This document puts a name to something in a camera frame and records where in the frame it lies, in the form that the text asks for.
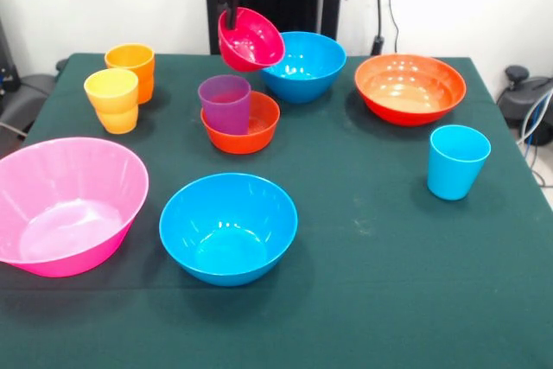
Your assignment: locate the small crimson plastic bowl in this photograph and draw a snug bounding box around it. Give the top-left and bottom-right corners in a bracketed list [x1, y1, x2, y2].
[218, 6, 286, 73]

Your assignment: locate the purple plastic cup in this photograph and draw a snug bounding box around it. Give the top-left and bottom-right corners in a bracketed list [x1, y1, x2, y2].
[197, 74, 252, 136]

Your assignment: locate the blue plastic bowl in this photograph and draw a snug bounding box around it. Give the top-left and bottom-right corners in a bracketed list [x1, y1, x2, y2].
[257, 31, 347, 105]
[158, 172, 299, 287]

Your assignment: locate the small orange-red plastic bowl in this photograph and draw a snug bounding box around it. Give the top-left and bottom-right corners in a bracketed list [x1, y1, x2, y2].
[200, 90, 281, 156]

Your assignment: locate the orange plastic cup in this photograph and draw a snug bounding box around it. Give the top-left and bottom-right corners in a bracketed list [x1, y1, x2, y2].
[104, 42, 156, 105]

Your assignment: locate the yellow plastic cup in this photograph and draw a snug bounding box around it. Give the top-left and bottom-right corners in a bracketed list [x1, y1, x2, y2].
[83, 67, 140, 135]

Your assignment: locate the large orange-red plastic bowl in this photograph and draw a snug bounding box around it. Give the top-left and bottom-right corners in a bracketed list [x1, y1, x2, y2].
[354, 53, 467, 127]

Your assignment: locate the black stand base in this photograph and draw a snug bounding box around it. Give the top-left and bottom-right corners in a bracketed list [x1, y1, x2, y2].
[496, 65, 553, 146]
[0, 59, 68, 137]

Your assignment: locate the black equipment box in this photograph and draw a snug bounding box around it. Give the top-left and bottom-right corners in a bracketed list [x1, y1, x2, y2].
[0, 18, 19, 93]

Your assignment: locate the large pink plastic bowl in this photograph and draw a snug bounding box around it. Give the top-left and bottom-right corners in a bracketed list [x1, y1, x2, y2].
[0, 137, 150, 278]

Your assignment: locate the light blue plastic cup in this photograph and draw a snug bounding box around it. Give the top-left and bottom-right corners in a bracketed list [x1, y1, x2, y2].
[427, 124, 492, 201]

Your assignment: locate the dark green tablecloth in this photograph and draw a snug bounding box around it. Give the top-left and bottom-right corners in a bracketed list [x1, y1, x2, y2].
[0, 52, 553, 369]

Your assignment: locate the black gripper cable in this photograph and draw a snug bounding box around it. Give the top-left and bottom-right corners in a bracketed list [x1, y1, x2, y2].
[372, 0, 401, 57]

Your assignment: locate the blue and white cable bundle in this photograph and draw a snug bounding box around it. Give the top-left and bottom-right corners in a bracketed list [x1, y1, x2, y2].
[516, 88, 553, 191]

